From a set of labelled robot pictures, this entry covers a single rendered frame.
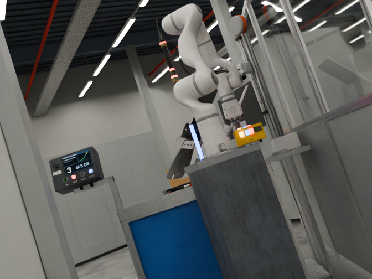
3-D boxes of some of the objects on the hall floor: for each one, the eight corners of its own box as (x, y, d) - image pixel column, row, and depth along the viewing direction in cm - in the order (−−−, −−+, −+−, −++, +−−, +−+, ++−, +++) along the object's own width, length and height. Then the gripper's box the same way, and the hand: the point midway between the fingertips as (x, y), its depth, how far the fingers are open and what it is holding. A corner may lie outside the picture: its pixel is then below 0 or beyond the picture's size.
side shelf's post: (332, 274, 275) (289, 155, 282) (334, 275, 271) (290, 154, 278) (326, 275, 275) (284, 156, 282) (328, 277, 271) (285, 156, 278)
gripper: (239, 96, 240) (250, 125, 239) (215, 104, 240) (226, 134, 239) (241, 93, 233) (252, 124, 231) (216, 102, 233) (226, 133, 232)
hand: (237, 125), depth 235 cm, fingers closed
